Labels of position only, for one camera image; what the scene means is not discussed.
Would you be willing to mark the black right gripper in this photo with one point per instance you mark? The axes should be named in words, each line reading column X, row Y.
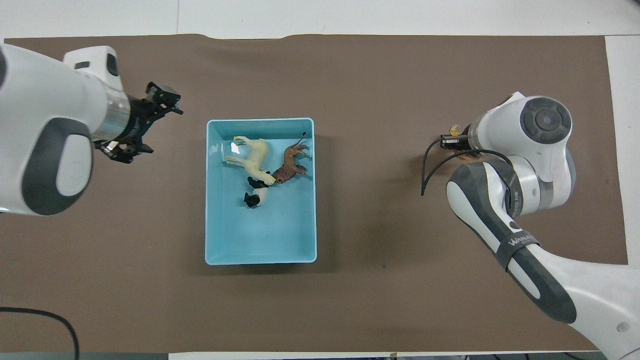
column 454, row 142

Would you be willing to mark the brown lion toy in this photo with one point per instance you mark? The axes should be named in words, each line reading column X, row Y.
column 289, row 162

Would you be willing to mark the cream llama toy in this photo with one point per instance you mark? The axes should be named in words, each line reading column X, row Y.
column 257, row 155

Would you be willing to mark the orange striped tiger toy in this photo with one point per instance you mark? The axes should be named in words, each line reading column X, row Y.
column 454, row 130

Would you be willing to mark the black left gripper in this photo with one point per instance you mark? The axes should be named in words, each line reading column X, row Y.
column 136, row 122

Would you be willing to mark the brown table mat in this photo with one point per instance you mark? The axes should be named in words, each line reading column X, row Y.
column 380, row 75

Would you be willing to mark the light blue storage box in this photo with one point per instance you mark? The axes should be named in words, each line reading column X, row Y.
column 270, row 235

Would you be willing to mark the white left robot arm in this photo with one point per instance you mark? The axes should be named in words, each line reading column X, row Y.
column 45, row 115

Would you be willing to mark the black and white panda toy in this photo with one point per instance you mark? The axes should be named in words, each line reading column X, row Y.
column 257, row 199

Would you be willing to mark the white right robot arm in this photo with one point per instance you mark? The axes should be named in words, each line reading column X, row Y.
column 545, row 120

